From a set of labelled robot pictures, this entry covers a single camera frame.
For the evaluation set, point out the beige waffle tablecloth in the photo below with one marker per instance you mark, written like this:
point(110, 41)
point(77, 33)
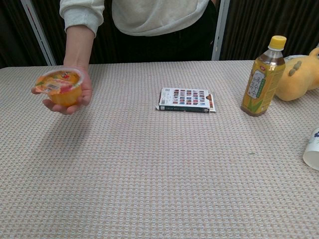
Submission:
point(149, 174)

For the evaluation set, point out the yellow corn tea bottle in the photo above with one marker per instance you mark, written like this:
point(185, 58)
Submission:
point(261, 82)

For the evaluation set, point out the black trousers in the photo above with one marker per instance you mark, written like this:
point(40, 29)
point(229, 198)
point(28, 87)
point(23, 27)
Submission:
point(162, 47)

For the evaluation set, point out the person's right forearm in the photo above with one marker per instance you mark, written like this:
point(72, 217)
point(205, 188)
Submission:
point(78, 46)

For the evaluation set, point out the person's right hand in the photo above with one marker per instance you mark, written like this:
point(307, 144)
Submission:
point(87, 82)

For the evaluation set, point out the white sweatshirt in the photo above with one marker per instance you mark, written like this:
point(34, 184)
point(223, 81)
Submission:
point(159, 15)

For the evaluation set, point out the white paper cup blue print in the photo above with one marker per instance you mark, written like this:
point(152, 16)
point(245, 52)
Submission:
point(312, 154)

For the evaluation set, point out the flat box with picture grid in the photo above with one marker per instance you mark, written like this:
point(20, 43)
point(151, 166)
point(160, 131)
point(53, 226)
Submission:
point(184, 98)

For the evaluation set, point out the orange fruit jelly cup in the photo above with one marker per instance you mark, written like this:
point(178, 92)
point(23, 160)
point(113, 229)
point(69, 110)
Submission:
point(62, 95)

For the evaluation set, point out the dark curtain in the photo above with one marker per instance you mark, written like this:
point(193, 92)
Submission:
point(249, 25)

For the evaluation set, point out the yellow plush toy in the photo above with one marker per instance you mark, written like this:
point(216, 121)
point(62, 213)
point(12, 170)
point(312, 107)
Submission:
point(296, 82)

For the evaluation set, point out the white metal frame post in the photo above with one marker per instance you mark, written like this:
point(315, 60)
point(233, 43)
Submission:
point(220, 27)
point(38, 32)

